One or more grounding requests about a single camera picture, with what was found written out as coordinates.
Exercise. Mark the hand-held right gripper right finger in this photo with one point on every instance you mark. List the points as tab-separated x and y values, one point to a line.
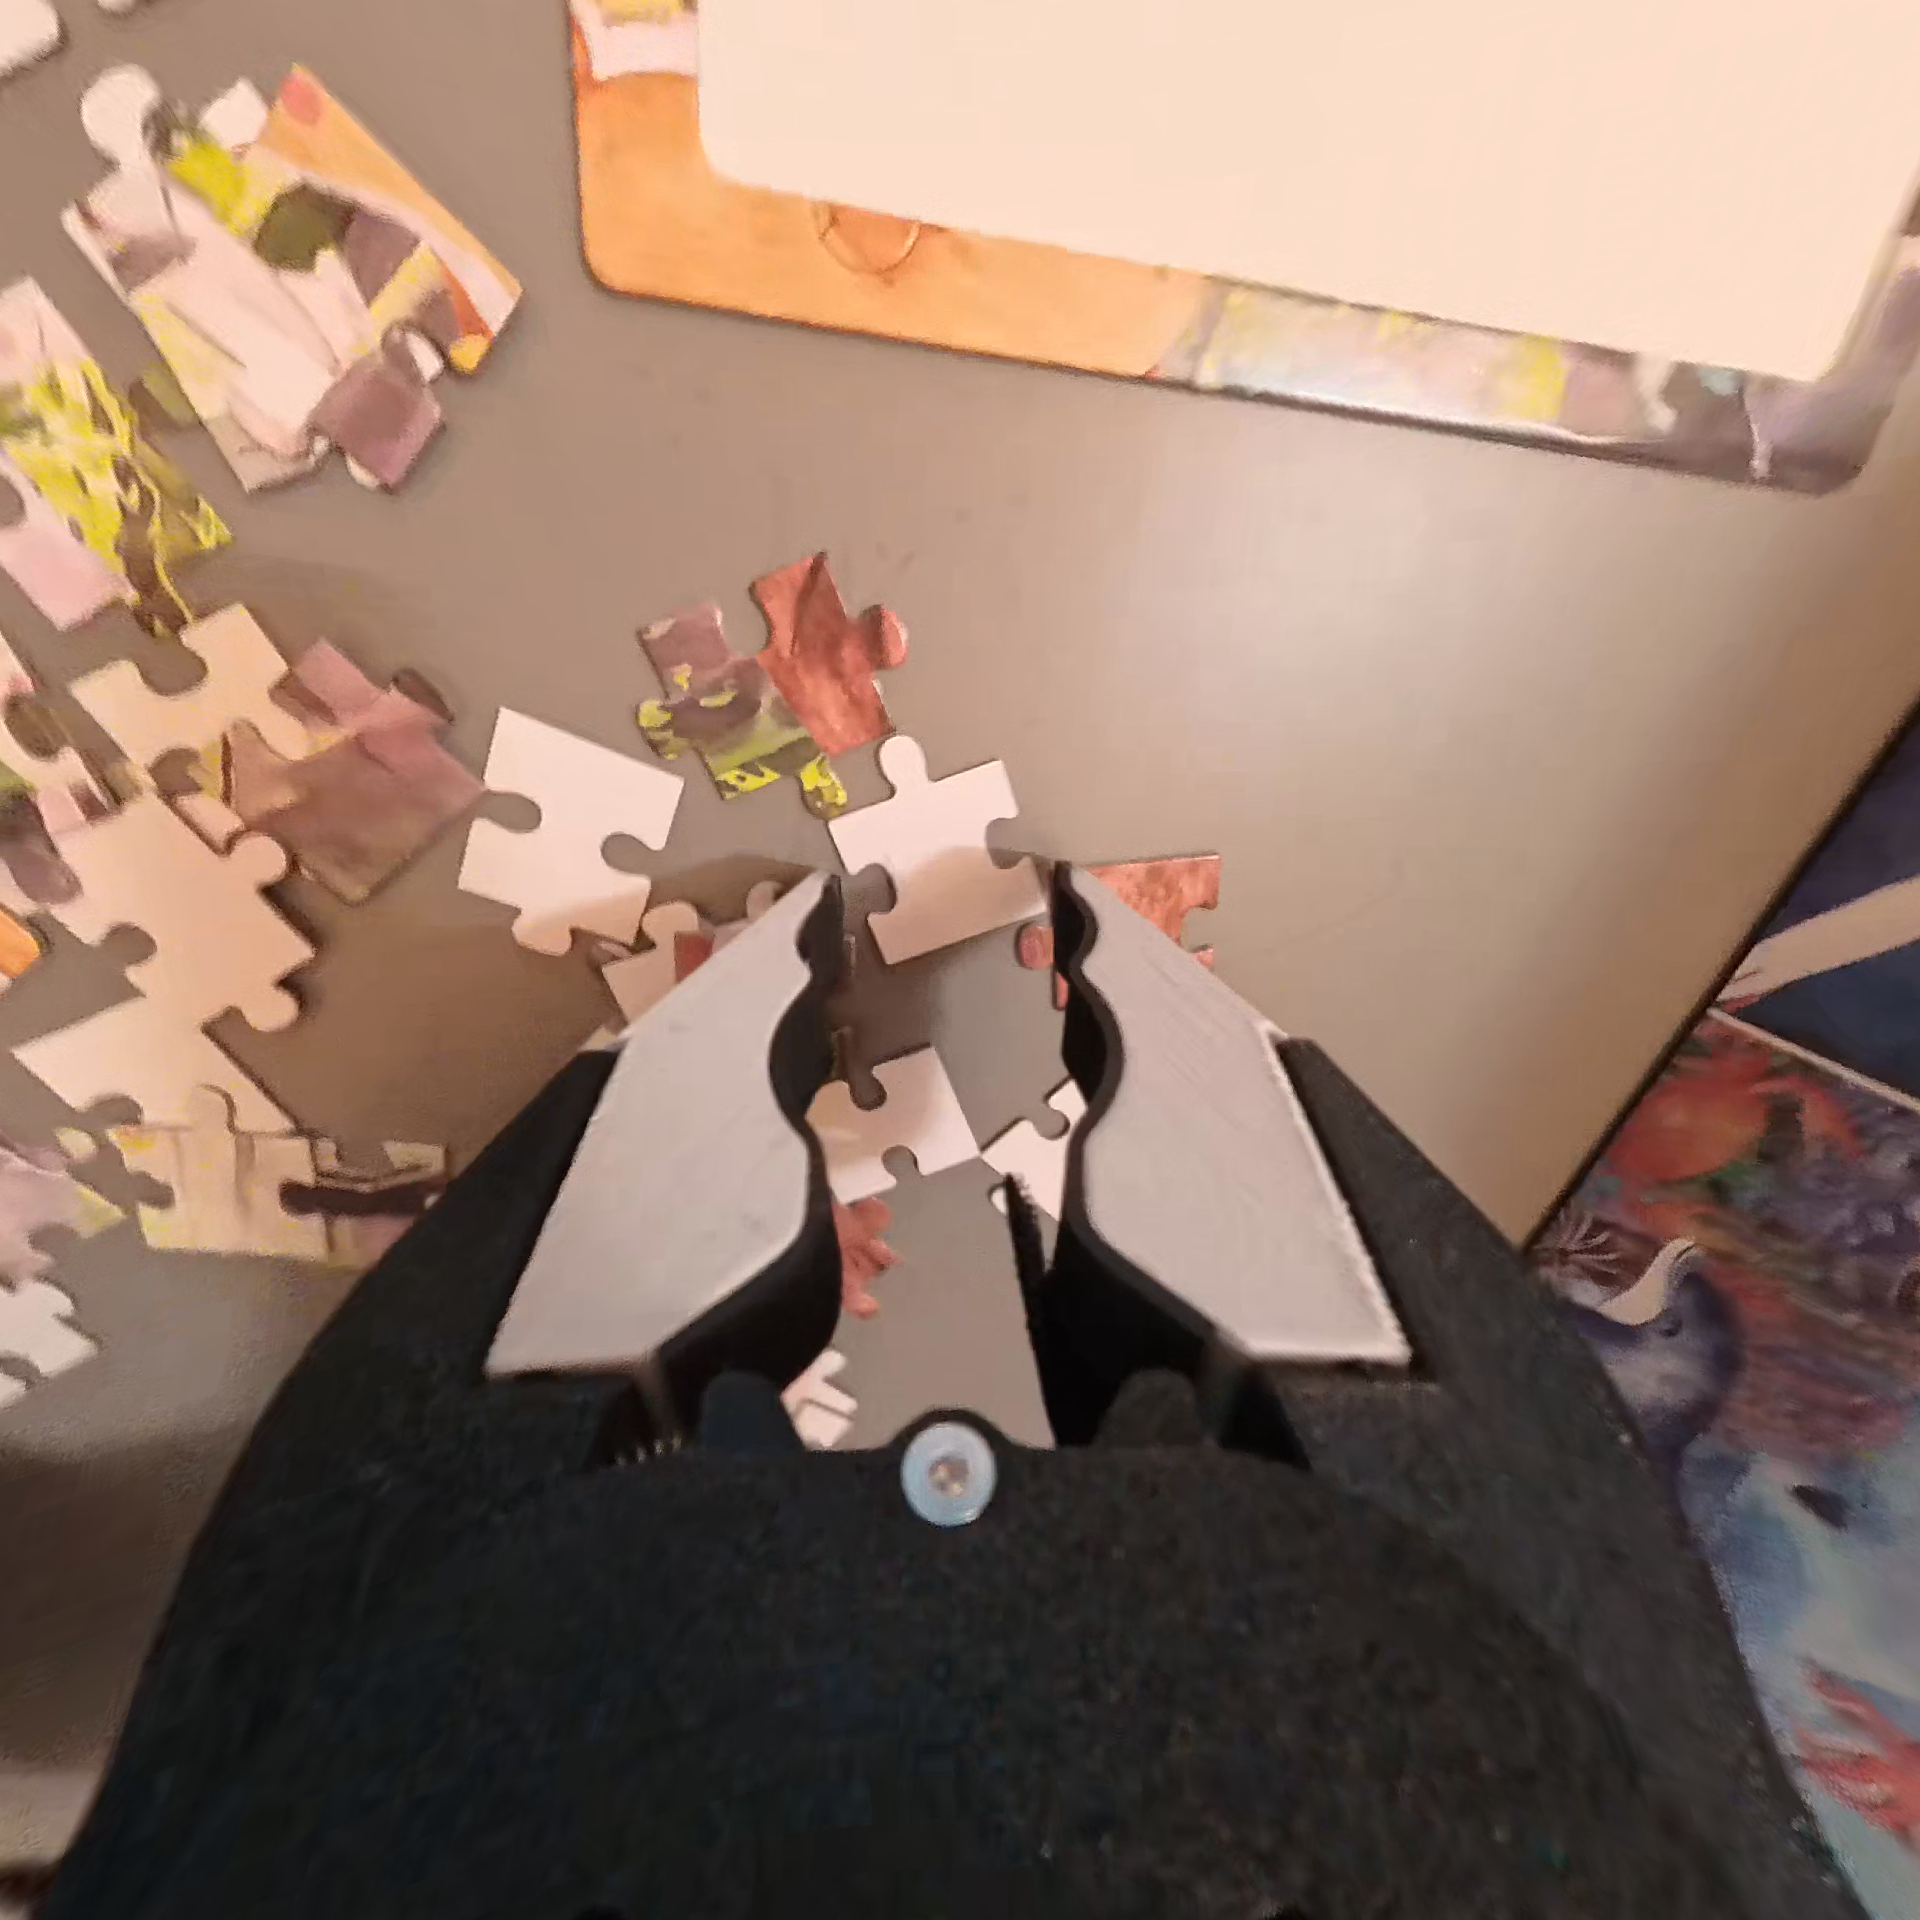
1243	1200

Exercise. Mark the grey desk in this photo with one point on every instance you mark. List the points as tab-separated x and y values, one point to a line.
1348	675

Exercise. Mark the pink-brown jigsaw piece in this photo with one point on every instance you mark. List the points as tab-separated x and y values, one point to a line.
1155	892

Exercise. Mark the pile of jigsaw pieces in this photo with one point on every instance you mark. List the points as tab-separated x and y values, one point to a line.
148	902

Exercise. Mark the colourful printed puzzle box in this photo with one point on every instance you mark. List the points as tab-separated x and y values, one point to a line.
1769	1348

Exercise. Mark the animal jigsaw puzzle board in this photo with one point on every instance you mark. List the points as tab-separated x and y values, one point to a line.
1276	119

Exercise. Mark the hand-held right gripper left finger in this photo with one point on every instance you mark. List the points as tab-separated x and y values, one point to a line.
662	1200

